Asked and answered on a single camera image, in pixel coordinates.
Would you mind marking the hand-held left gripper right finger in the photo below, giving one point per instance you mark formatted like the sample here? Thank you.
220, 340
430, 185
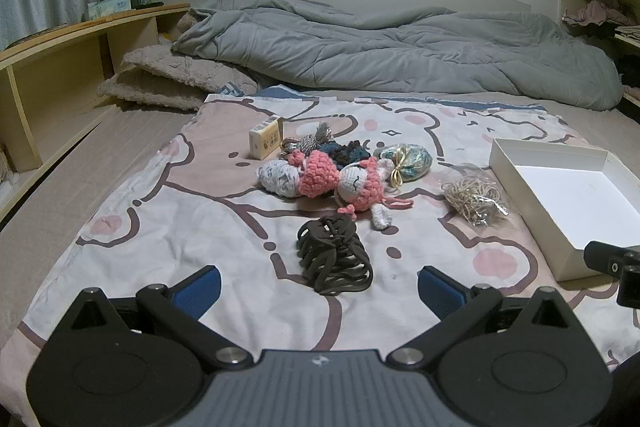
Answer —
440, 294

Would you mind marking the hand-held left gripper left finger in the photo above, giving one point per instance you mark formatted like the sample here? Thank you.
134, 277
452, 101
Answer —
200, 289

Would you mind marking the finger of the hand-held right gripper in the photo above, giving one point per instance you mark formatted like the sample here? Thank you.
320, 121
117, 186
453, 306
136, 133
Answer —
602, 257

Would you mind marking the white cardboard box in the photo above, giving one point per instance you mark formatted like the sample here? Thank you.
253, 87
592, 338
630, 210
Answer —
575, 192

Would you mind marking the bag of rubber bands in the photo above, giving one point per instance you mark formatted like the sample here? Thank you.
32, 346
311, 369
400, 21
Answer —
472, 199

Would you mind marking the pink crochet bunny doll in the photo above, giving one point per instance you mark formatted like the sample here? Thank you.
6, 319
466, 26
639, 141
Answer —
357, 187

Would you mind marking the blue pouch with gold ribbon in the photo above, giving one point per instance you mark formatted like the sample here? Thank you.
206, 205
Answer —
412, 159

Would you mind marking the pink and white crochet toy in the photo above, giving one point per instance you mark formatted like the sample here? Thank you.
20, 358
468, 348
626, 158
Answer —
315, 177

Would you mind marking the small yellow white card box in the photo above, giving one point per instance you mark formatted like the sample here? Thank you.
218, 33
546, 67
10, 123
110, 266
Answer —
265, 137

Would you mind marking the blue brown scrunchie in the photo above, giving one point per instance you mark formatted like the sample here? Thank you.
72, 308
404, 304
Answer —
347, 152

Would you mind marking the cartoon bear printed blanket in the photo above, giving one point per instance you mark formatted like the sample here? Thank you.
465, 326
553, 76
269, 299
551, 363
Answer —
200, 187

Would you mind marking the cartoon print blanket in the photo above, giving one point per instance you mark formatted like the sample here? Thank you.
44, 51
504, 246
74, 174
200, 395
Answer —
75, 187

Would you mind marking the fluffy beige blanket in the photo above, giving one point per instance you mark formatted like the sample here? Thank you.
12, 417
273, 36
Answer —
165, 77

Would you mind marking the folded beige cloth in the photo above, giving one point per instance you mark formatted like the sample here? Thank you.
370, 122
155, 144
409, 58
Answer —
629, 32

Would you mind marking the dark clothes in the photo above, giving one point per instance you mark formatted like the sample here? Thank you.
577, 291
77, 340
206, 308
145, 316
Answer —
602, 29

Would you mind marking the grey duvet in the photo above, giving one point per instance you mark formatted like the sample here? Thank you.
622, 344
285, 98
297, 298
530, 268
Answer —
400, 52

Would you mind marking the pink crumpled clothes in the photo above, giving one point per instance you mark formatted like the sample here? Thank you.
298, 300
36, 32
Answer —
597, 11

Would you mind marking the wooden bedside shelf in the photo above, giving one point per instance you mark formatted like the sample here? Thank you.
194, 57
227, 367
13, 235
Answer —
65, 72

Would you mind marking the beige pillow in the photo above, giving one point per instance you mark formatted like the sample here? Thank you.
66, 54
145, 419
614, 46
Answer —
184, 24

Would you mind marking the tissue pack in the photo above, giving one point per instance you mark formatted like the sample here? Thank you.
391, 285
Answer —
110, 7

